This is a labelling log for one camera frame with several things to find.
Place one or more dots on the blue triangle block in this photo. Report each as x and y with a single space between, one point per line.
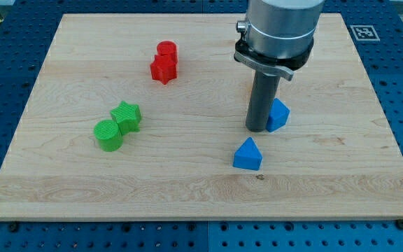
248 156

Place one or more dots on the white fiducial marker tag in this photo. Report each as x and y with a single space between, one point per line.
364 32

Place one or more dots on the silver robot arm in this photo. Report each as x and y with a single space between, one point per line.
276 36

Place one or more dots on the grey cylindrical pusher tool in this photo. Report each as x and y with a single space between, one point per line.
261 100

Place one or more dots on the green cylinder block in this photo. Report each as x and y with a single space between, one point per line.
108 135

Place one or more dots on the wooden board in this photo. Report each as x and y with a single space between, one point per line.
336 159

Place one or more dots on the red star block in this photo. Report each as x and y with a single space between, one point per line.
163 69

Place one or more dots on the blue pentagon block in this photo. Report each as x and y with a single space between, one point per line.
278 115

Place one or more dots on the green star block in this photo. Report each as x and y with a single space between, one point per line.
127 116

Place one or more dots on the red cylinder block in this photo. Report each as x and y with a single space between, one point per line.
169 49

